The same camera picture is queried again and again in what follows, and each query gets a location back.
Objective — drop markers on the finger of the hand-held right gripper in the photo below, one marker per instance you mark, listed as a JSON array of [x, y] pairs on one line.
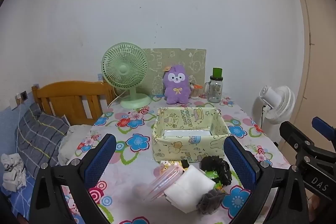
[[323, 128], [294, 134]]

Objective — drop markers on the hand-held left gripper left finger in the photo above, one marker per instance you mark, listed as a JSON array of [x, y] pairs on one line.
[[98, 161]]

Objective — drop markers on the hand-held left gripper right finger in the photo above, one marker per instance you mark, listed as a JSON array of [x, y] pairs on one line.
[[240, 161]]

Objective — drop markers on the black plastic bag bundle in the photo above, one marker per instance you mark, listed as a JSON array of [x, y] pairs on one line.
[[218, 163]]

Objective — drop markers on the yellow printed fabric storage box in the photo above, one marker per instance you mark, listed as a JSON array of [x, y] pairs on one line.
[[183, 148]]

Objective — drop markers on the pink plastic packet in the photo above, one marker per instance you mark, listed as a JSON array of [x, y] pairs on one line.
[[162, 182]]

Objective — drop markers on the white standing fan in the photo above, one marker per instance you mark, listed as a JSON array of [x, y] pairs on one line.
[[281, 106]]

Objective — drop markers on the green snack packet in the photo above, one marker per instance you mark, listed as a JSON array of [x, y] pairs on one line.
[[212, 176]]

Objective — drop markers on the white quilt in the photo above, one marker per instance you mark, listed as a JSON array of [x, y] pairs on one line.
[[73, 140]]

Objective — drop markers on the grey knitted cloth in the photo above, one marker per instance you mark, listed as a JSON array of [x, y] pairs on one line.
[[210, 201]]

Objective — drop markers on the white folded cloth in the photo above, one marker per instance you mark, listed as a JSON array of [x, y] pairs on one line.
[[189, 187]]

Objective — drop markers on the grey plaid pillow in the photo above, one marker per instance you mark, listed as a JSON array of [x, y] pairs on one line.
[[39, 134]]

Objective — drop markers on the beige wooden door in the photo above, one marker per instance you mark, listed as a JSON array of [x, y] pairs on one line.
[[317, 56]]

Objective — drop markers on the glass jar with green lid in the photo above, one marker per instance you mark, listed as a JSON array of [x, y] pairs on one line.
[[215, 90]]

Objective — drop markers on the wooden bed headboard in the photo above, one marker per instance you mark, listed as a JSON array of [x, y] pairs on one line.
[[68, 90]]

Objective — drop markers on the cotton swab jar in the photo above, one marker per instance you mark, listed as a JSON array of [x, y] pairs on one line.
[[194, 92]]

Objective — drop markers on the white crumpled cloth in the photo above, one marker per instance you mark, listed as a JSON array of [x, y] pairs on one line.
[[13, 174]]

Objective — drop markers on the blue bed sheet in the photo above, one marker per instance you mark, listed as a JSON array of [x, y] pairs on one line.
[[15, 203]]

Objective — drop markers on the purple plush toy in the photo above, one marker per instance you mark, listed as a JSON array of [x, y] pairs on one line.
[[176, 92]]

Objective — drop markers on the green desk fan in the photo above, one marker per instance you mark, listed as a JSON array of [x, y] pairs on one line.
[[123, 69]]

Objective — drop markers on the green printed board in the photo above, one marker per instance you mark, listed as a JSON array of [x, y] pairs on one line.
[[183, 58]]

